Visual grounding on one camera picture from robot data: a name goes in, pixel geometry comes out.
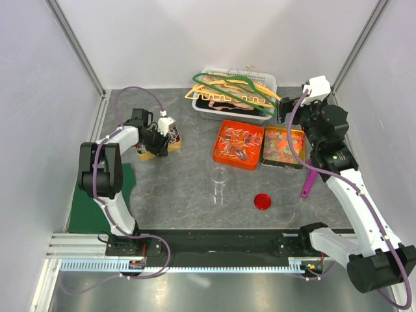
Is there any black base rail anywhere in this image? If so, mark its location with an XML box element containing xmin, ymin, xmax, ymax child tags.
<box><xmin>105</xmin><ymin>229</ymin><xmax>321</xmax><ymax>257</ymax></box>

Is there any orange clothes hanger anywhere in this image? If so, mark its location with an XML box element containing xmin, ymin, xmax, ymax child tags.
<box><xmin>185</xmin><ymin>83</ymin><xmax>280</xmax><ymax>108</ymax></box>

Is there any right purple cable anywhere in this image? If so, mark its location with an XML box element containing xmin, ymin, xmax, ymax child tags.
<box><xmin>288</xmin><ymin>91</ymin><xmax>412</xmax><ymax>309</ymax></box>

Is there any green clothes hanger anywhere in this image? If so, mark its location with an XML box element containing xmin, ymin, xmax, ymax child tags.
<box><xmin>192</xmin><ymin>73</ymin><xmax>280</xmax><ymax>116</ymax></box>

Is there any green cloth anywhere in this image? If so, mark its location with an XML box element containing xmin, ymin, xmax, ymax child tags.
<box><xmin>68</xmin><ymin>163</ymin><xmax>137</xmax><ymax>234</ymax></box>

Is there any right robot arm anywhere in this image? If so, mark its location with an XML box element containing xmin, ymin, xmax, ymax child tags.
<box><xmin>278</xmin><ymin>97</ymin><xmax>415</xmax><ymax>296</ymax></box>

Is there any purple cable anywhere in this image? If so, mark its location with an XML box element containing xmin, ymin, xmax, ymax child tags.
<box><xmin>288</xmin><ymin>91</ymin><xmax>412</xmax><ymax>309</ymax></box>
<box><xmin>58</xmin><ymin>86</ymin><xmax>172</xmax><ymax>295</ymax></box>

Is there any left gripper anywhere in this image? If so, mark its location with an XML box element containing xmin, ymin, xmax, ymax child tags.
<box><xmin>140</xmin><ymin>125</ymin><xmax>172</xmax><ymax>158</ymax></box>

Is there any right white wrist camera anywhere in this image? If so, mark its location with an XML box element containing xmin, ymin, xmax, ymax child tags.
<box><xmin>301</xmin><ymin>75</ymin><xmax>331</xmax><ymax>106</ymax></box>

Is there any orange tray of lollipops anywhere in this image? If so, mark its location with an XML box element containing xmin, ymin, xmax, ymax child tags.
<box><xmin>213</xmin><ymin>120</ymin><xmax>265</xmax><ymax>171</ymax></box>

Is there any grey cable duct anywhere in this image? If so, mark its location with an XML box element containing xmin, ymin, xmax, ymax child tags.
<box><xmin>60</xmin><ymin>257</ymin><xmax>319</xmax><ymax>274</ymax></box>

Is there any floral pink cloth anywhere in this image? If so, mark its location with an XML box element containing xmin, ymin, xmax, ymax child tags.
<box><xmin>196</xmin><ymin>75</ymin><xmax>274</xmax><ymax>111</ymax></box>

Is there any red jar lid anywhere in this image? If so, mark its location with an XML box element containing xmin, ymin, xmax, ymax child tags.
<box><xmin>253</xmin><ymin>193</ymin><xmax>272</xmax><ymax>211</ymax></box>

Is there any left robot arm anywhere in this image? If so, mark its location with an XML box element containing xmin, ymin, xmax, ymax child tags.
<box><xmin>77</xmin><ymin>109</ymin><xmax>176</xmax><ymax>255</ymax></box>

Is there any black garment in basket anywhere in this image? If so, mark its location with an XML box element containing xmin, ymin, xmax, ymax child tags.
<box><xmin>196</xmin><ymin>99</ymin><xmax>268</xmax><ymax>116</ymax></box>

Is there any white plastic basket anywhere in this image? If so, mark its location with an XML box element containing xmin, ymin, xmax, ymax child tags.
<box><xmin>185</xmin><ymin>68</ymin><xmax>281</xmax><ymax>125</ymax></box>

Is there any gold tin of candies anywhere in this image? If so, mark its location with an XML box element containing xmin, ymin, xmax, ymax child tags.
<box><xmin>135</xmin><ymin>126</ymin><xmax>182</xmax><ymax>161</ymax></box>

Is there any clear glass jar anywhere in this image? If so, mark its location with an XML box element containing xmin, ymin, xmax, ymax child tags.
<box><xmin>211</xmin><ymin>166</ymin><xmax>228</xmax><ymax>205</ymax></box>

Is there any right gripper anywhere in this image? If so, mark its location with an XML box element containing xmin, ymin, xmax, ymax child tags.
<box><xmin>276</xmin><ymin>94</ymin><xmax>328</xmax><ymax>149</ymax></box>

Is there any gold tin of gummies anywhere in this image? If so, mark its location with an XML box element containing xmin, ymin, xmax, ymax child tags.
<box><xmin>260</xmin><ymin>125</ymin><xmax>306</xmax><ymax>170</ymax></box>

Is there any yellow clothes hanger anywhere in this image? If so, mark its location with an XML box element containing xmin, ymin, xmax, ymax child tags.
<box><xmin>191</xmin><ymin>77</ymin><xmax>287</xmax><ymax>111</ymax></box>

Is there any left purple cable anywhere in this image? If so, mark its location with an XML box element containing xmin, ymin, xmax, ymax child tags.
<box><xmin>58</xmin><ymin>86</ymin><xmax>172</xmax><ymax>295</ymax></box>

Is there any purple plastic scoop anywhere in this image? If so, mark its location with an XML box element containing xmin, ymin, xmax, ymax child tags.
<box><xmin>301</xmin><ymin>170</ymin><xmax>318</xmax><ymax>198</ymax></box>

